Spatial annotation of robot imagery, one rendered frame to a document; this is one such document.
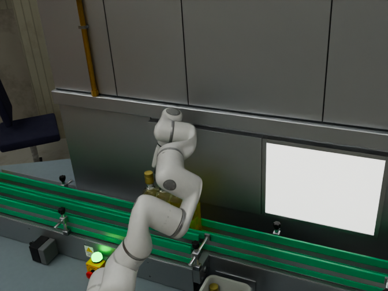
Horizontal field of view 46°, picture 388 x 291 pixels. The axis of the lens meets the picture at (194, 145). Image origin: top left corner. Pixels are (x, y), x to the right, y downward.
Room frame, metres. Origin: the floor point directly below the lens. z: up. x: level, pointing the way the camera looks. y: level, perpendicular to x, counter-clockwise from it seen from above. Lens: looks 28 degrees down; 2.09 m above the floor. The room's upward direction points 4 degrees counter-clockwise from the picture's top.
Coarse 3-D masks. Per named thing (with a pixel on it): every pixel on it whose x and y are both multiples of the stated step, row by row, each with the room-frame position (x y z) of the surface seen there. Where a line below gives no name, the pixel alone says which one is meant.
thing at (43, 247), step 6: (36, 240) 1.58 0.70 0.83; (42, 240) 1.58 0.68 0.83; (48, 240) 1.57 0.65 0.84; (54, 240) 1.57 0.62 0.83; (30, 246) 1.54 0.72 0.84; (36, 246) 1.54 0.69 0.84; (42, 246) 1.54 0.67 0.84; (48, 246) 1.54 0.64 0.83; (54, 246) 1.57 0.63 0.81; (36, 252) 1.53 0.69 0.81; (42, 252) 1.51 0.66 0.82; (48, 252) 1.53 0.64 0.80; (54, 252) 1.56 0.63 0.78; (36, 258) 1.53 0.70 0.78; (42, 258) 1.52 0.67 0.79; (48, 258) 1.52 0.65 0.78
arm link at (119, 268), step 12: (120, 252) 1.00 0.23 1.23; (108, 264) 1.00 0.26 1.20; (120, 264) 0.99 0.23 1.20; (132, 264) 0.98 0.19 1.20; (108, 276) 0.95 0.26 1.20; (120, 276) 0.94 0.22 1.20; (132, 276) 0.96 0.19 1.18; (108, 288) 0.92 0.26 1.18; (120, 288) 0.92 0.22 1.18; (132, 288) 0.93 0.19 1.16
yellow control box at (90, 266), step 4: (104, 256) 1.46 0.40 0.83; (108, 256) 1.46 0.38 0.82; (88, 260) 1.44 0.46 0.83; (104, 260) 1.43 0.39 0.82; (88, 264) 1.42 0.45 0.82; (92, 264) 1.42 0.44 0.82; (96, 264) 1.41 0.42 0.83; (100, 264) 1.41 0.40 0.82; (104, 264) 1.42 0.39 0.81; (88, 268) 1.42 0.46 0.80; (92, 268) 1.41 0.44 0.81; (96, 268) 1.40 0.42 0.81
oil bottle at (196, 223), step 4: (196, 208) 1.44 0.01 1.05; (196, 212) 1.44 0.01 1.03; (200, 212) 1.47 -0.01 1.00; (196, 216) 1.44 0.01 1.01; (200, 216) 1.47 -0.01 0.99; (192, 220) 1.43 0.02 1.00; (196, 220) 1.43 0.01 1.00; (200, 220) 1.47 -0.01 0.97; (192, 224) 1.43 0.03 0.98; (196, 224) 1.43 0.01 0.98; (200, 224) 1.46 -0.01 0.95; (192, 228) 1.43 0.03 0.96; (196, 228) 1.43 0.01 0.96; (200, 228) 1.46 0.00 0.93
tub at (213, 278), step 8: (208, 280) 1.28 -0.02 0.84; (216, 280) 1.28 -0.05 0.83; (224, 280) 1.27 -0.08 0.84; (232, 280) 1.26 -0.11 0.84; (200, 288) 1.23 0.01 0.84; (208, 288) 1.27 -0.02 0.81; (224, 288) 1.27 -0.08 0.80; (232, 288) 1.25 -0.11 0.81; (240, 288) 1.24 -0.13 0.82; (248, 288) 1.22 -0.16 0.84
